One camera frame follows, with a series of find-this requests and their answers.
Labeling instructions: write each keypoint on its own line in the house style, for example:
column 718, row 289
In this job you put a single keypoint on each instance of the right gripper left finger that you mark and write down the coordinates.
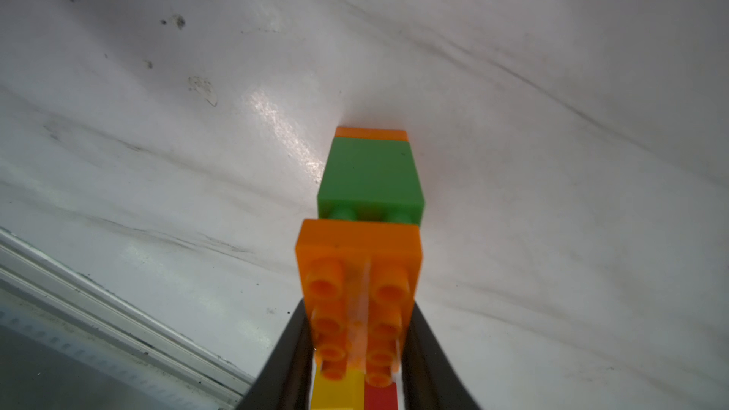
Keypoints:
column 285, row 380

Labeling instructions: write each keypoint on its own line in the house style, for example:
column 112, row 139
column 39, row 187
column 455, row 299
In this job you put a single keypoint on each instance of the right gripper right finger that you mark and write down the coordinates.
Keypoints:
column 428, row 378

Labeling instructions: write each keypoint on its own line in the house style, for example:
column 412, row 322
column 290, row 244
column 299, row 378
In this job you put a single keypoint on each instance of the yellow square brick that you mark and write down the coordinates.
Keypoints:
column 346, row 394

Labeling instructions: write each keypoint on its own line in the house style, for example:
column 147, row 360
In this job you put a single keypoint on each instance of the orange brick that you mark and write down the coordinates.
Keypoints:
column 371, row 134
column 359, row 281

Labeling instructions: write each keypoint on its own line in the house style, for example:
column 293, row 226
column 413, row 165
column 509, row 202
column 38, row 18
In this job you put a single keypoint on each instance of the dark green square brick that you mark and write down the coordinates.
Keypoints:
column 371, row 180

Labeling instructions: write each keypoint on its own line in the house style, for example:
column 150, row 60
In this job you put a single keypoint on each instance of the red square brick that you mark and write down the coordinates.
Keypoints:
column 381, row 398

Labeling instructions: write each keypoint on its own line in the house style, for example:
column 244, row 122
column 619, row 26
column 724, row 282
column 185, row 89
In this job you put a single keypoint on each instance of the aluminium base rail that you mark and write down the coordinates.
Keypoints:
column 53, row 306

